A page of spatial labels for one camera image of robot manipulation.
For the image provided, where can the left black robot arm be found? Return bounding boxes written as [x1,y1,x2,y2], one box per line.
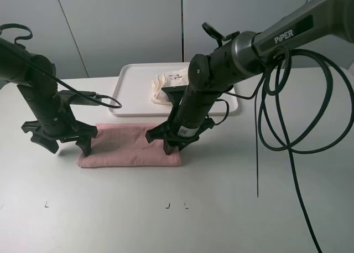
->
[1,34,98,156]

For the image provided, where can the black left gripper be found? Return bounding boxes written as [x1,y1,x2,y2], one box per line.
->
[21,109,98,157]

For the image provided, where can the cream white terry towel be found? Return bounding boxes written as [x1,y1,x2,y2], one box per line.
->
[151,68,189,105]

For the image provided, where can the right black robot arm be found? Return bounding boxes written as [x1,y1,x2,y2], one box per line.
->
[145,0,353,154]

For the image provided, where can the right black camera cable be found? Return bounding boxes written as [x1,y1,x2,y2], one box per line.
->
[201,22,346,253]

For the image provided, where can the pink terry towel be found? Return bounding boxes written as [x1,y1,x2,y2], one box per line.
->
[77,123,182,168]

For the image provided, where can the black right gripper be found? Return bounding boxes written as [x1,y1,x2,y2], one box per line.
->
[145,118,215,155]

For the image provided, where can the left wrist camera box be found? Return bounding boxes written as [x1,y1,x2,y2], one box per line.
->
[59,90,102,106]

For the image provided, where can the white rectangular plastic tray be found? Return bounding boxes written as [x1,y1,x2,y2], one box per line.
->
[108,62,239,117]

